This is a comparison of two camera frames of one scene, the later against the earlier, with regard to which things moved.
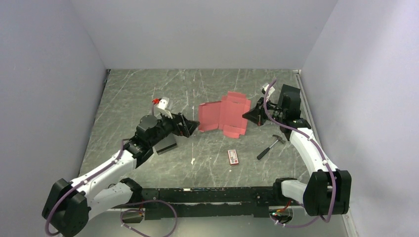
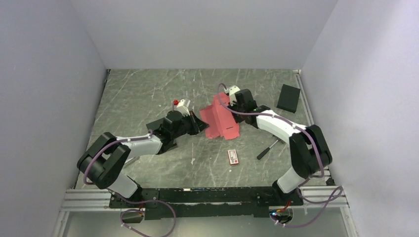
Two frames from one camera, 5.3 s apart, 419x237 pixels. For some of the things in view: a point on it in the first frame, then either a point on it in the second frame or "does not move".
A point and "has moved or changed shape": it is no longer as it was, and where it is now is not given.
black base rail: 209,202 does not move
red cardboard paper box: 230,114 has moved or changed shape
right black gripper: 256,115 → 237,119
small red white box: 233,157 does not move
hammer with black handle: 262,153 does not move
